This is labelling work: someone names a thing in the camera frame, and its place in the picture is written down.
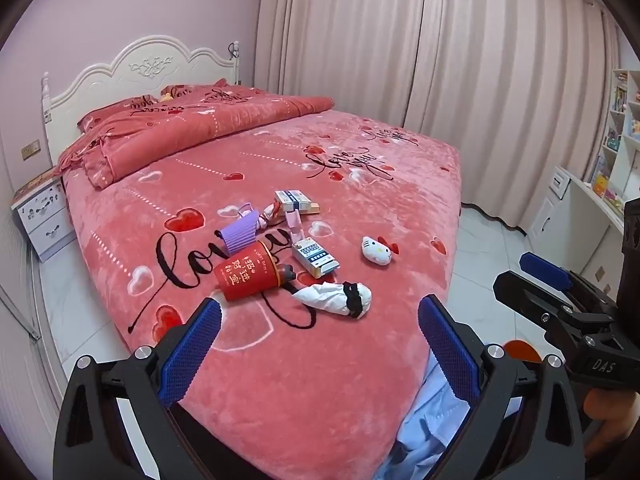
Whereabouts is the white bookshelf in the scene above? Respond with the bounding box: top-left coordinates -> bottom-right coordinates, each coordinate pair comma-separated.
582,67 -> 640,211

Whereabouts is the white cat plush red bow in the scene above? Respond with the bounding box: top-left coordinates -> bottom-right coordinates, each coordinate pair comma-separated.
361,235 -> 401,266

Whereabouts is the white cloth bundle black band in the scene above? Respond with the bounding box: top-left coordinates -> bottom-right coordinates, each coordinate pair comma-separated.
292,281 -> 373,321

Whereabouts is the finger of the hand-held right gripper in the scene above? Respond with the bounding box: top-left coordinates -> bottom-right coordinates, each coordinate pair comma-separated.
492,270 -> 617,356
519,252 -> 621,313

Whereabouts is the white desk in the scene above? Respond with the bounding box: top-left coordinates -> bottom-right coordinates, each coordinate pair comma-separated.
529,164 -> 640,306

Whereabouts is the bed with pink blanket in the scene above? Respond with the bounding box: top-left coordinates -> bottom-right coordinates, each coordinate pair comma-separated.
60,95 -> 463,480

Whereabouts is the pale pink curtain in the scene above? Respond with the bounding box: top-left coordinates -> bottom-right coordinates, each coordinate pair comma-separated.
255,0 -> 626,236

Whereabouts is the purple ribbed silicone cup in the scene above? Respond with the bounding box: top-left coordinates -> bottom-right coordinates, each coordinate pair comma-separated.
216,202 -> 266,256

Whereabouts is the pink printed pillow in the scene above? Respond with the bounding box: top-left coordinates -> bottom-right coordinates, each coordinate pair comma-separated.
76,94 -> 166,133
160,83 -> 246,106

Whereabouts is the light blue clothing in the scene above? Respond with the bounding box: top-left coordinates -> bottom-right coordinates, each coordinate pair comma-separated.
387,350 -> 501,480

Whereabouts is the white carved headboard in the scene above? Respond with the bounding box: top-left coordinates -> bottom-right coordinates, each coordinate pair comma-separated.
42,35 -> 242,168

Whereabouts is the white blue medicine box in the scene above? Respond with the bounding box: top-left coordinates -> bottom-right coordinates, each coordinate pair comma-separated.
291,238 -> 341,278
275,189 -> 312,209

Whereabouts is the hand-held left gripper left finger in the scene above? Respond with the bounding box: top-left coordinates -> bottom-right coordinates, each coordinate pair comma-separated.
52,297 -> 224,480

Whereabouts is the pink plastic item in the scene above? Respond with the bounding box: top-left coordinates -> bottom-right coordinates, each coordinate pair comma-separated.
285,210 -> 306,241

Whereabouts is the person's right hand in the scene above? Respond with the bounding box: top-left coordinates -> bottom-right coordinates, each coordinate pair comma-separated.
582,387 -> 640,431

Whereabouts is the red paper cup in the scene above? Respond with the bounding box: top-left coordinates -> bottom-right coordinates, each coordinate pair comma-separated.
213,241 -> 281,302

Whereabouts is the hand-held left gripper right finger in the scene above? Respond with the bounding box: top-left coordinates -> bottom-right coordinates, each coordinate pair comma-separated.
417,294 -> 586,480

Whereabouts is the white nightstand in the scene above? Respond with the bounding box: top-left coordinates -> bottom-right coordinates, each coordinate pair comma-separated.
11,170 -> 78,263

